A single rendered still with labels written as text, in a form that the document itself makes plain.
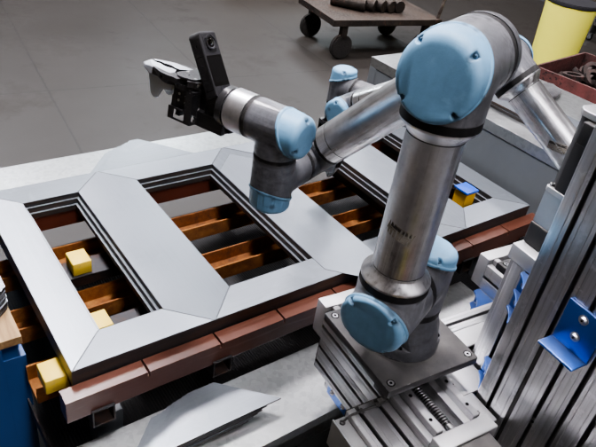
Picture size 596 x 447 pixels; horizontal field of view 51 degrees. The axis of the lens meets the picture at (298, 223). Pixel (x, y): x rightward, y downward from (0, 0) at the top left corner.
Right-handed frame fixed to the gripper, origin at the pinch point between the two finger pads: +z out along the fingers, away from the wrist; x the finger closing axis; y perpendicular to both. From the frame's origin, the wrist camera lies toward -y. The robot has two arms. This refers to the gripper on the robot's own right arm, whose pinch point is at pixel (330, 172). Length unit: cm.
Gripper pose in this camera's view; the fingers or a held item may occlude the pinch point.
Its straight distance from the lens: 200.4
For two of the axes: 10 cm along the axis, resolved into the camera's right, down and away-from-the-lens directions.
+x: 5.8, 5.2, -6.3
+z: -1.4, 8.2, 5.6
